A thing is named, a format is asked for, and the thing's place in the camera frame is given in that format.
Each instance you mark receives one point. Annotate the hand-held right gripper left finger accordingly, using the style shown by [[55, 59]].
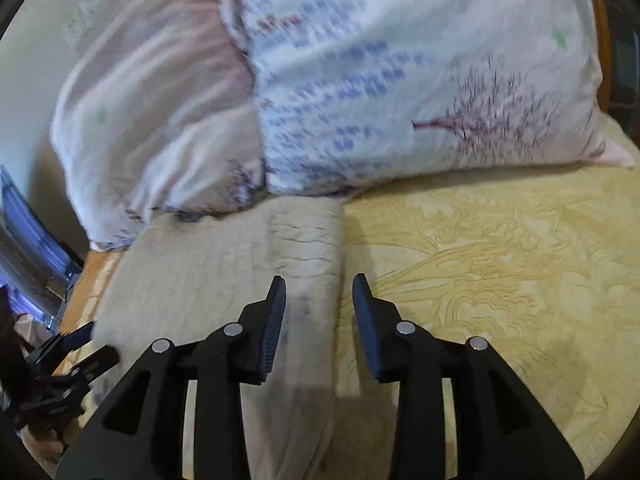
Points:
[[272, 332]]

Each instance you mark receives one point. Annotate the glass bedside table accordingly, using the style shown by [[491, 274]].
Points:
[[30, 255]]

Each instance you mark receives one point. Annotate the pink floral pillow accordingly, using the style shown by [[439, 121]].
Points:
[[160, 110]]

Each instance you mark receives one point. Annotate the white floral tree-print pillow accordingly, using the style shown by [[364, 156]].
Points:
[[400, 85]]

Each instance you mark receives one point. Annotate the white wall socket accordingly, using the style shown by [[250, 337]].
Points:
[[82, 25]]

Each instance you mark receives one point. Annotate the wooden bed headboard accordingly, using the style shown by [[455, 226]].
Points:
[[600, 35]]

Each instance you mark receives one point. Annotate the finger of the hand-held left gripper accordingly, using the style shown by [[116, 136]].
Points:
[[97, 360], [70, 341]]

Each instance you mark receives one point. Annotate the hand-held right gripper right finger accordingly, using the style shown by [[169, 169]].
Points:
[[364, 317]]

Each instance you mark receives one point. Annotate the beige quilted cloth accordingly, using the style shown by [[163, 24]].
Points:
[[215, 270]]

